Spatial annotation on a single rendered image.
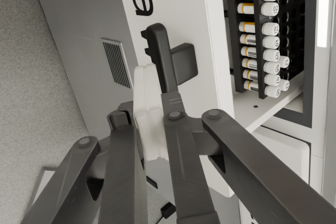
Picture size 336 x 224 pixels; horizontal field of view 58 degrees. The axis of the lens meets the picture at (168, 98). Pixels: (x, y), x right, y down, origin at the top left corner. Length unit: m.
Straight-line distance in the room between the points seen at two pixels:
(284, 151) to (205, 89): 0.21
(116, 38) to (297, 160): 0.44
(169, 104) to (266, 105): 0.24
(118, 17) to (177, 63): 0.42
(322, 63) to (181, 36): 0.17
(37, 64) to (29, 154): 0.33
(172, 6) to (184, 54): 0.04
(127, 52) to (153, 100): 0.50
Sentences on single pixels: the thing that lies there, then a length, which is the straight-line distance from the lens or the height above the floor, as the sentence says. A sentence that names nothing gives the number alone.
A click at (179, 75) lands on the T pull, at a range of 0.23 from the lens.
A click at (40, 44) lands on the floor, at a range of 1.14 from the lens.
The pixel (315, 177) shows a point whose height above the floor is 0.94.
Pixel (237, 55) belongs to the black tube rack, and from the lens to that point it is 0.35.
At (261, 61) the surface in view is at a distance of 0.33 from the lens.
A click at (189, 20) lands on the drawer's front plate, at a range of 0.24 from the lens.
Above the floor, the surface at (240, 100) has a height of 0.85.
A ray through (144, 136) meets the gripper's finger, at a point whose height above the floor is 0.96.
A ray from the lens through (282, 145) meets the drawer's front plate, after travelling 0.43.
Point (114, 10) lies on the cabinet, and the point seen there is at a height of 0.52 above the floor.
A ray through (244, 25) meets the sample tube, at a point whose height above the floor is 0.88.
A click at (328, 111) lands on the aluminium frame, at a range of 0.38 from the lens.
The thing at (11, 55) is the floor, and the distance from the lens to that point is 1.12.
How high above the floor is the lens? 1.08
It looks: 47 degrees down
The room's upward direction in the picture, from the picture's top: 111 degrees clockwise
